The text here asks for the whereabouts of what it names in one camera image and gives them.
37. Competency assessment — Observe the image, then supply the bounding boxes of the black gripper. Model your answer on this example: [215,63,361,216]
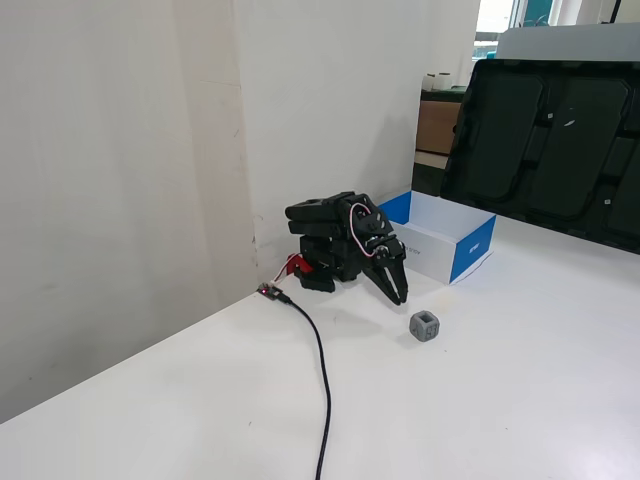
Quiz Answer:
[343,192,409,306]

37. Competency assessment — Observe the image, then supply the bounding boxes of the gray cube block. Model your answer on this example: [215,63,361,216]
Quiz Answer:
[409,310,442,343]

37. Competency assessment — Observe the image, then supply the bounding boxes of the white and blue box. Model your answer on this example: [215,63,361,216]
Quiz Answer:
[377,190,498,286]

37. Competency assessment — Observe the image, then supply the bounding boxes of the brown cardboard box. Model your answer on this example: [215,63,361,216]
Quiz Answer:
[415,99,463,155]

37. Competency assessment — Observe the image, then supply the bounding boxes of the red clamp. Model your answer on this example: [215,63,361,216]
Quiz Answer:
[283,253,315,277]

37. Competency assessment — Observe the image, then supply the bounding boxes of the small controller board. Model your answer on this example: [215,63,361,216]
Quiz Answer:
[256,282,294,305]

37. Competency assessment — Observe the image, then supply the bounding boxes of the black plastic tray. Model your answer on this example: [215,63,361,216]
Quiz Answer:
[439,58,640,254]

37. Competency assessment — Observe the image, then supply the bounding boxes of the gray panel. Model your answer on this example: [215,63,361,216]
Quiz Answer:
[496,22,640,64]

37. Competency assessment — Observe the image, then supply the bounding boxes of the white pink servo wire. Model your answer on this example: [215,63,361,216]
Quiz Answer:
[347,201,382,259]

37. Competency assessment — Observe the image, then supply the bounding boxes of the black braided cable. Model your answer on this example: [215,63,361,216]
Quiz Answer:
[279,294,333,480]

